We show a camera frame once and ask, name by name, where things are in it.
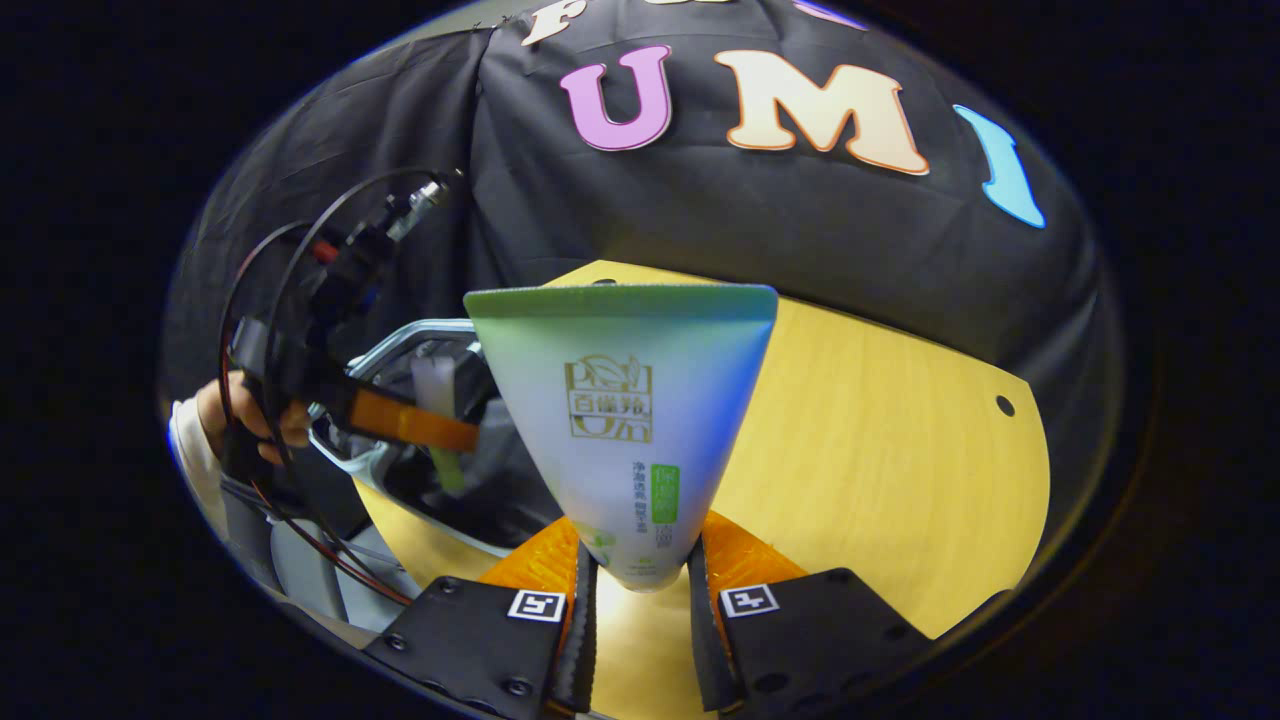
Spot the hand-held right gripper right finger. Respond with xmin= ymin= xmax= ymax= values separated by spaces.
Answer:
xmin=685 ymin=509 xmax=937 ymax=714

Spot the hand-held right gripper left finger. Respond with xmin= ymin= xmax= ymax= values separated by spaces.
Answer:
xmin=364 ymin=514 xmax=601 ymax=715

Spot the small white tube green cap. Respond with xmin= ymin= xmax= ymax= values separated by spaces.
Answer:
xmin=411 ymin=351 xmax=470 ymax=497

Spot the white cream tube green crimp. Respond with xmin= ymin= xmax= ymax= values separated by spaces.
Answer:
xmin=464 ymin=283 xmax=780 ymax=594

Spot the grey cloth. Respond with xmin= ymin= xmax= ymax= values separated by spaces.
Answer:
xmin=220 ymin=478 xmax=422 ymax=634

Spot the black backdrop cloth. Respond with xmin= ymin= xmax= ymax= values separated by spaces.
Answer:
xmin=160 ymin=0 xmax=1126 ymax=641

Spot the black cable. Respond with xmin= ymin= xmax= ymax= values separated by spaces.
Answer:
xmin=261 ymin=166 xmax=467 ymax=603

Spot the red cable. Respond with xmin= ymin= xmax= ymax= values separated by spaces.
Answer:
xmin=217 ymin=222 xmax=413 ymax=607

